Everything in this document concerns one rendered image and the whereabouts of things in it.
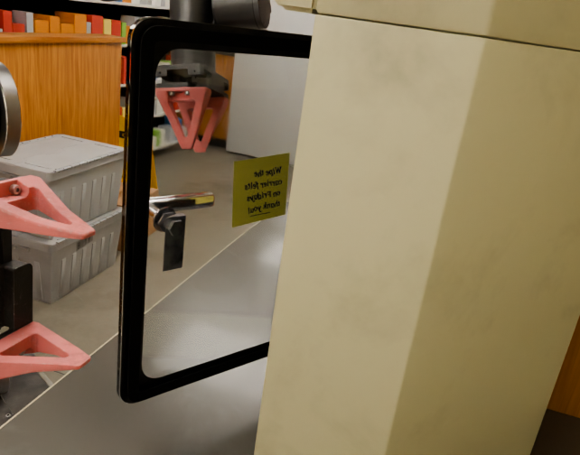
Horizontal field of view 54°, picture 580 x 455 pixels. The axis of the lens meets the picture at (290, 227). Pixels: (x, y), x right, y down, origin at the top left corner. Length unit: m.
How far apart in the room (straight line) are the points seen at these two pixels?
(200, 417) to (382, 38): 0.51
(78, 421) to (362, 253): 0.43
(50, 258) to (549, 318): 2.42
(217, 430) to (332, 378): 0.27
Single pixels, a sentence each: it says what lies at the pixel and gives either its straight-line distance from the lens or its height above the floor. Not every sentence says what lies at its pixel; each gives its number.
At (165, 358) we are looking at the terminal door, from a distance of 0.66.
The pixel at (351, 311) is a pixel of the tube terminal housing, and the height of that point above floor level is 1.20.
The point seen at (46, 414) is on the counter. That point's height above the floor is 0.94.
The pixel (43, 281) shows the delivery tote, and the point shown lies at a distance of 2.85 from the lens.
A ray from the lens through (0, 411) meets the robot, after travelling 1.87.
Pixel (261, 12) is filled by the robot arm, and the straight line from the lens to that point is 0.75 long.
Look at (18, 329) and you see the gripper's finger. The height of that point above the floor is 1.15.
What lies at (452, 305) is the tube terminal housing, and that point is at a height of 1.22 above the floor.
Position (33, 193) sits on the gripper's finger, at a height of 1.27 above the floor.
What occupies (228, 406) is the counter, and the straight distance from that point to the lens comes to 0.75.
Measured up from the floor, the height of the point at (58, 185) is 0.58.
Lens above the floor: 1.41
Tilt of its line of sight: 21 degrees down
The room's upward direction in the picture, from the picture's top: 8 degrees clockwise
